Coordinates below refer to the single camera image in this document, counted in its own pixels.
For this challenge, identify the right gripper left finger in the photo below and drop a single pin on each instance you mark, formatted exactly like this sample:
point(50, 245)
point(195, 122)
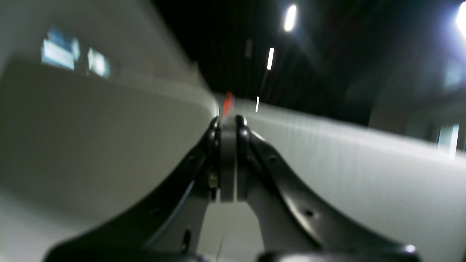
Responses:
point(165, 225)

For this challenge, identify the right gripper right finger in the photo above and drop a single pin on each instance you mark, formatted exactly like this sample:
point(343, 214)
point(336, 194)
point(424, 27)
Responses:
point(297, 225)

